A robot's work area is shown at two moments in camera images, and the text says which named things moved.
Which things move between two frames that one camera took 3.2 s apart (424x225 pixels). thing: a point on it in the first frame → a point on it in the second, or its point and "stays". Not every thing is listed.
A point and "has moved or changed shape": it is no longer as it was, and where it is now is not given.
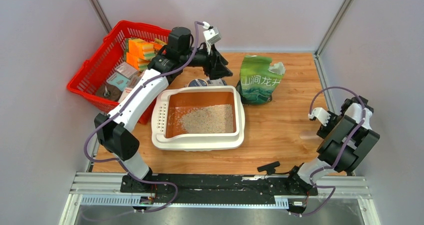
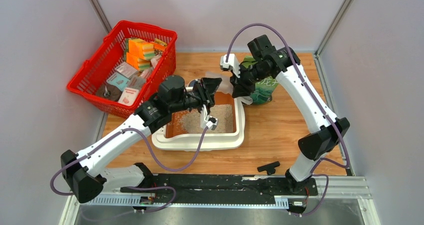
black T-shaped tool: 269,168 stays
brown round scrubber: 110,92 stays
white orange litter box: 195,118 stays
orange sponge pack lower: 140,64 stays
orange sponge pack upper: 145,50 stays
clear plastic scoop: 309,134 has moved or changed shape
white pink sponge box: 126,91 stays
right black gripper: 323,131 → 241,88
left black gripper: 214,68 → 206,90
